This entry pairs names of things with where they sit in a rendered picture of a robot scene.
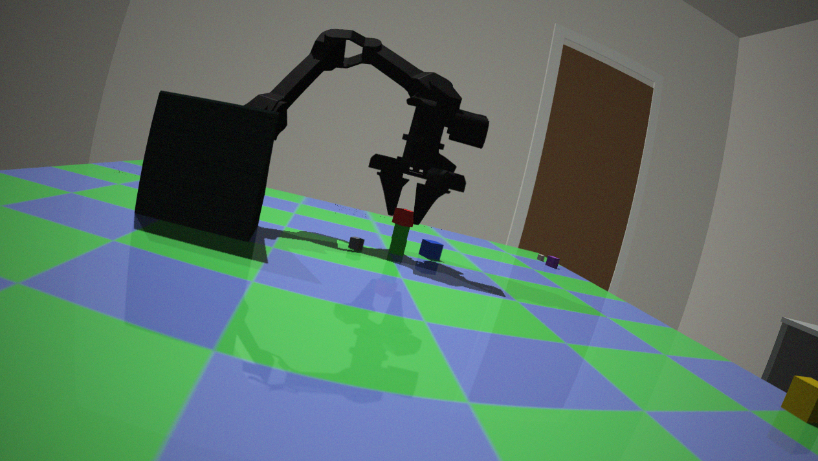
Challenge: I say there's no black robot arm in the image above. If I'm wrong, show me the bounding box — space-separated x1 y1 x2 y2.
244 29 489 149

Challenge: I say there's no blue block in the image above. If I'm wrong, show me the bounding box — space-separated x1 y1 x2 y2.
419 239 444 260

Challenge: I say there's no red block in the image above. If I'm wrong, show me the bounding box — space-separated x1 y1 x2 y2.
392 208 414 227

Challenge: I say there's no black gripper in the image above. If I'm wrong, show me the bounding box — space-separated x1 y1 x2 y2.
368 129 466 225

